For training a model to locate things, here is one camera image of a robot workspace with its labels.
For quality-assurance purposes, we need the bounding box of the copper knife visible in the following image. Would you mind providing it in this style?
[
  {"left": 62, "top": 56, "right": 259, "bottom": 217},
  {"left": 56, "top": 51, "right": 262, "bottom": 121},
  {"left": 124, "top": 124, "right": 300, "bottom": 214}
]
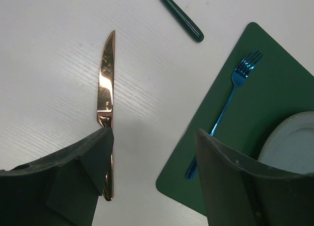
[{"left": 96, "top": 30, "right": 116, "bottom": 201}]

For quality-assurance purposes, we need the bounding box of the dark green placemat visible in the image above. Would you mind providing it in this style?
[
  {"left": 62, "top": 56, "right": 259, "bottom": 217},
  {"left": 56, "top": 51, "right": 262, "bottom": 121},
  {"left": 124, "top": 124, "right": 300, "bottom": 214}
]
[{"left": 156, "top": 22, "right": 314, "bottom": 214}]

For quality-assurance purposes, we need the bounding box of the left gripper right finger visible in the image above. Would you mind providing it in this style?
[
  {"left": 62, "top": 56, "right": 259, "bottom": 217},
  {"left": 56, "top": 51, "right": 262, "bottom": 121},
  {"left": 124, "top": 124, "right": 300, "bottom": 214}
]
[{"left": 195, "top": 129, "right": 314, "bottom": 226}]

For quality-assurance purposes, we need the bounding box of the blue plastic spoon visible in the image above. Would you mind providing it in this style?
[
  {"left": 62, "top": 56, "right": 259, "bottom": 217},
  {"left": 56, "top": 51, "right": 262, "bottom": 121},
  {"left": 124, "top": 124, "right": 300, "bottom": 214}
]
[{"left": 185, "top": 49, "right": 263, "bottom": 182}]

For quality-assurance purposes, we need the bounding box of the teal round plate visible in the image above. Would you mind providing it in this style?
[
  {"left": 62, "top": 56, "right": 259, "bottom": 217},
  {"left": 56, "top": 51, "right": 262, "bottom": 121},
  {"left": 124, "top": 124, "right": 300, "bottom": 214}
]
[{"left": 258, "top": 111, "right": 314, "bottom": 175}]

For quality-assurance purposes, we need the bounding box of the gold fork green handle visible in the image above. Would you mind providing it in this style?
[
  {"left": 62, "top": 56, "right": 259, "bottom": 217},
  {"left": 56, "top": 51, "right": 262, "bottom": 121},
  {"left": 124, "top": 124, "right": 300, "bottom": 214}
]
[{"left": 160, "top": 0, "right": 204, "bottom": 43}]

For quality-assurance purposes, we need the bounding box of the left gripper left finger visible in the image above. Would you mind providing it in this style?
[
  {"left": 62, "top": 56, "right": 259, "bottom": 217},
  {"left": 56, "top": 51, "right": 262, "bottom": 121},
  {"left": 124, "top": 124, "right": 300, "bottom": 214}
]
[{"left": 0, "top": 127, "right": 114, "bottom": 226}]

